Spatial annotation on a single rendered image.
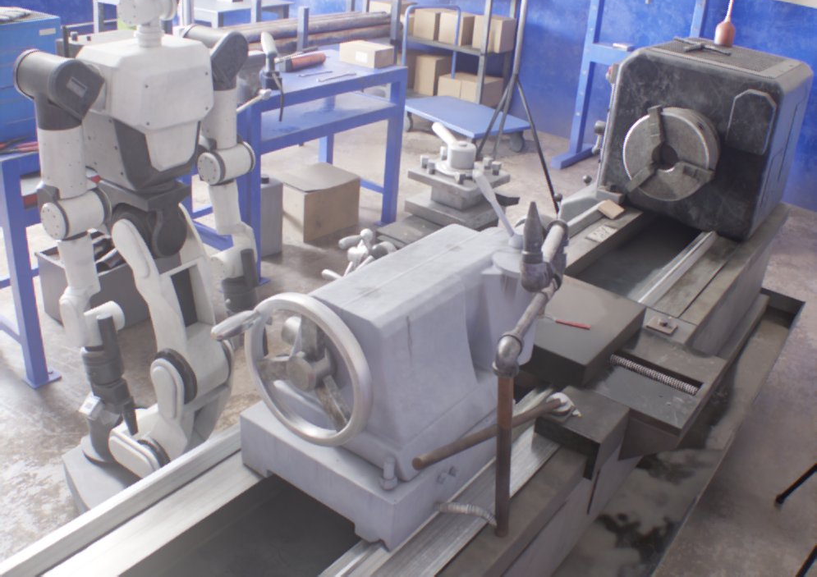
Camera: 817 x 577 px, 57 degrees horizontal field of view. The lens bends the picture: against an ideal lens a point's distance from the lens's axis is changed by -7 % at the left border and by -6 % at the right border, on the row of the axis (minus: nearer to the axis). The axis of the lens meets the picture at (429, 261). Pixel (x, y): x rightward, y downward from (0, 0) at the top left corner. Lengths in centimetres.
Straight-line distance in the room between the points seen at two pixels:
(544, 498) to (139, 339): 225
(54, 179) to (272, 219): 227
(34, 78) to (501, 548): 120
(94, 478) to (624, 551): 143
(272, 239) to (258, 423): 268
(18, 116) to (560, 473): 219
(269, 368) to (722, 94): 164
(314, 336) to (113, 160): 84
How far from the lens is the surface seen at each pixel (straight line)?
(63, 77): 160
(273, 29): 531
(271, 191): 379
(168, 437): 212
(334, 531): 138
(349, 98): 416
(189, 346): 188
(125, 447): 222
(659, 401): 154
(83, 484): 236
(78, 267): 174
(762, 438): 315
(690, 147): 223
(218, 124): 192
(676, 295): 205
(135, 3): 169
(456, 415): 123
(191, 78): 173
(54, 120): 164
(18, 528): 253
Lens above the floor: 170
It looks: 26 degrees down
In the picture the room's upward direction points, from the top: 6 degrees clockwise
